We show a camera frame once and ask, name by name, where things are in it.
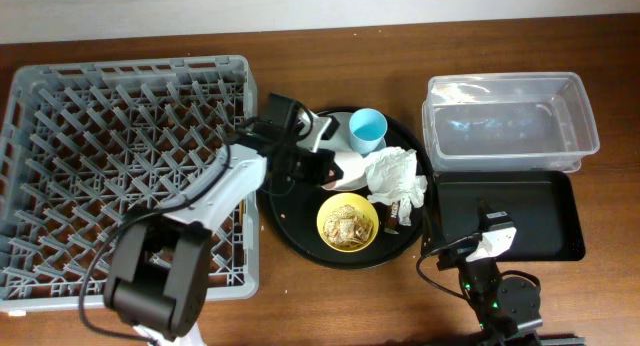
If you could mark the grey round plate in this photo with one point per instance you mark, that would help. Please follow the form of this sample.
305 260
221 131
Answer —
340 141

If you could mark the black rectangular tray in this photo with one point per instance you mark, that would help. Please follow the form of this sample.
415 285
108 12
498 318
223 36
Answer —
541 204

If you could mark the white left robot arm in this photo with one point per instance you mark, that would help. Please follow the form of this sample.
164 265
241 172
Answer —
158 277

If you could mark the pink plastic cup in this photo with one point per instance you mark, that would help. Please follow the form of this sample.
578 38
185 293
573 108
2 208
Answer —
352 164

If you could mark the yellow bowl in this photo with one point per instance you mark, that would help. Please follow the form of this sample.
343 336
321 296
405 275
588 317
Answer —
347 222

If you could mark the black round tray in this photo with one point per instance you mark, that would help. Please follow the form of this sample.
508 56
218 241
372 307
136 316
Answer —
292 208

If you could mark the clear plastic bin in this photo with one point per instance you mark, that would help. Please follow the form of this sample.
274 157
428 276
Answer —
519 121

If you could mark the wooden chopstick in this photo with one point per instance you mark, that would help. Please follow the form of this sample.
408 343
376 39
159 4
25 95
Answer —
241 213

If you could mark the blue plastic cup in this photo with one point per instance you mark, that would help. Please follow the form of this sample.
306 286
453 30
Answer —
367 128

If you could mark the white paper napkin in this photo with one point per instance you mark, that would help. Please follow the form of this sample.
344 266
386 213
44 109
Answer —
391 176

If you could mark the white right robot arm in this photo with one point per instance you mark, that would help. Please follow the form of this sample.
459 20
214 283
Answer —
506 303

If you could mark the grey dishwasher rack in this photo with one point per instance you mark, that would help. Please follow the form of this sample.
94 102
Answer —
82 143

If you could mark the brown snack wrapper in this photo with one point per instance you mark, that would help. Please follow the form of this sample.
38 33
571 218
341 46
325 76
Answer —
391 223

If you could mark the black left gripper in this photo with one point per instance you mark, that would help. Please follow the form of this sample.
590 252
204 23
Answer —
310 164

